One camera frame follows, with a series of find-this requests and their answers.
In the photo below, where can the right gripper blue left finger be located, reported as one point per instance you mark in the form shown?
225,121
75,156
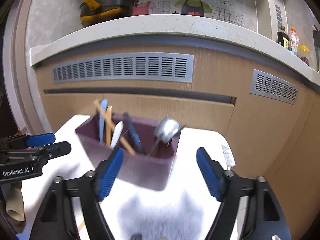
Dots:
55,218

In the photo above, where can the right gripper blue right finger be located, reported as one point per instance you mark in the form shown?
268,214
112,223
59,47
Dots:
264,217

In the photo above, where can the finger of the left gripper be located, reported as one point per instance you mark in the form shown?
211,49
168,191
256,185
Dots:
55,150
26,141

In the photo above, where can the wooden chopstick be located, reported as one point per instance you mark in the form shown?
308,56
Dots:
123,141
81,226

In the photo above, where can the white plastic spoon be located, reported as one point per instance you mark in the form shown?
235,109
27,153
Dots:
116,134

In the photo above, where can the wooden spoon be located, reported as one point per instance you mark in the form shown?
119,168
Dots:
108,129

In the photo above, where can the blue plastic spoon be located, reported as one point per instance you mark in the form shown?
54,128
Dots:
102,124

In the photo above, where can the black handled peeler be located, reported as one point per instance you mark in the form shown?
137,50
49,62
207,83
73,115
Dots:
137,145

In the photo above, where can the stainless steel spoon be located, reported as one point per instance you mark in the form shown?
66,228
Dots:
166,130

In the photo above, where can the white lace tablecloth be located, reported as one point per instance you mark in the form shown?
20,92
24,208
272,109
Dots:
183,210

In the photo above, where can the maroon plastic utensil caddy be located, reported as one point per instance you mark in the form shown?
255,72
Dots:
151,172

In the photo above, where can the short grey vent grille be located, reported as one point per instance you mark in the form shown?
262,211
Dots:
270,86

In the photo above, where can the black yellow cooking pot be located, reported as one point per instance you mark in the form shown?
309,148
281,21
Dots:
98,11

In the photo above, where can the long grey vent grille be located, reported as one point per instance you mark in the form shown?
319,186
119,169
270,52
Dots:
170,67

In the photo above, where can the yellow lid jar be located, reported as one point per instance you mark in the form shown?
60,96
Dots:
304,53

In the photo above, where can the orange cap drink bottle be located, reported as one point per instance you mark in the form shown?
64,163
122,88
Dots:
293,41

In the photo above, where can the dark soy sauce bottle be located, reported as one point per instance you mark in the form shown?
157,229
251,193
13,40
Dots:
283,38

